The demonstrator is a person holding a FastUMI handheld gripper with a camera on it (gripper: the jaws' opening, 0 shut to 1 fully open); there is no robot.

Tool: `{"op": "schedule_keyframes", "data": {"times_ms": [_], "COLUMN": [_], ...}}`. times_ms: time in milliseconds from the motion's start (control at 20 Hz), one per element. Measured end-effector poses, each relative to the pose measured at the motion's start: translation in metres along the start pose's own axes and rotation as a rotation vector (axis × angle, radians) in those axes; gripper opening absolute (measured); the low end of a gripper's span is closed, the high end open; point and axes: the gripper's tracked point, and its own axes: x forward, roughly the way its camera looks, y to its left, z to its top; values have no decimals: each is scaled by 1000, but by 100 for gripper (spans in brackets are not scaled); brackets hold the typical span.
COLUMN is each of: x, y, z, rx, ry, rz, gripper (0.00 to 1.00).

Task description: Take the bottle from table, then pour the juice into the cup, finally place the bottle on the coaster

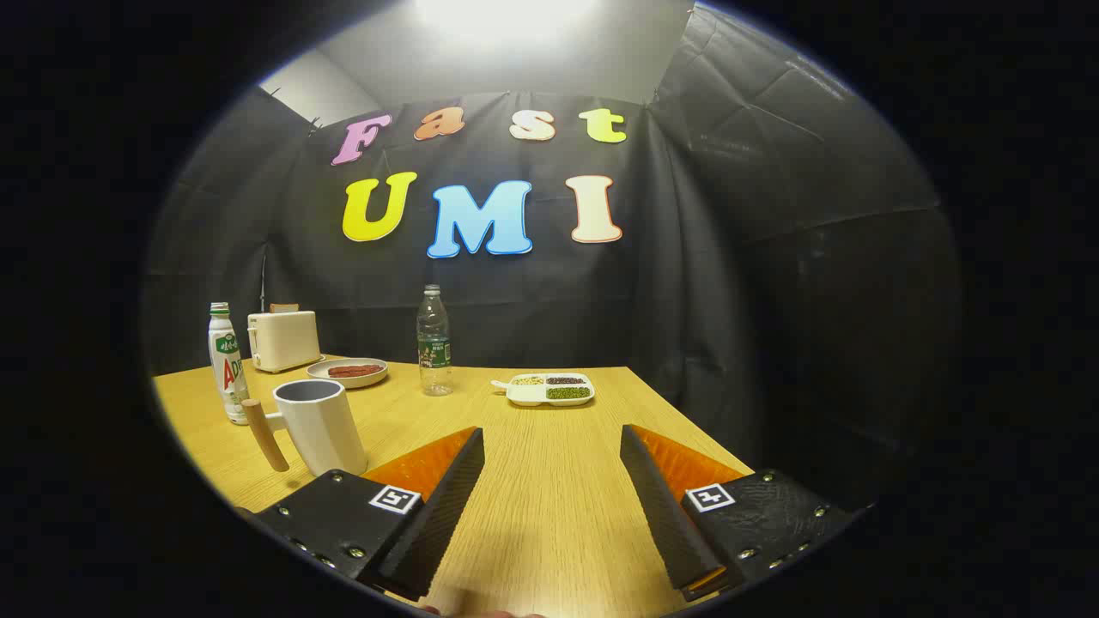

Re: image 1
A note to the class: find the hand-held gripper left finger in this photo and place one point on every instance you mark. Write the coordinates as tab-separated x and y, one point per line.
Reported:
434	524

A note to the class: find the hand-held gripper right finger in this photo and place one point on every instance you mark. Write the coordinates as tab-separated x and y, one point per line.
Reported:
665	515

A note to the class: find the white juice bottle green collar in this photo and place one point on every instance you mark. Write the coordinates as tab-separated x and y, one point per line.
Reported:
227	378

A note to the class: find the clear plastic water bottle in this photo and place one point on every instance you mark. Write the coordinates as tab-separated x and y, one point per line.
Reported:
434	352

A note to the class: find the wooden table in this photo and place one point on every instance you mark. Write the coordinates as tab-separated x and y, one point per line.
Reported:
549	481

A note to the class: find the white divided tray of beans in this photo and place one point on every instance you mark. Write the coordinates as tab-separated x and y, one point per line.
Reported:
537	395

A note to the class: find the red meat slices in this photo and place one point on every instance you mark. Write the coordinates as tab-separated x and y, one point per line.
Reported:
354	371

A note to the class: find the round beige plate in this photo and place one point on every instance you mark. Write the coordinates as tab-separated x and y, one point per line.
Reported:
322	371

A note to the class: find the black backdrop cloth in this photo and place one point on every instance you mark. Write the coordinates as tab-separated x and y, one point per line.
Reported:
687	300

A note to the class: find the cream toaster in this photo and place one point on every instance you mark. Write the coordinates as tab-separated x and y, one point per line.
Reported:
283	341

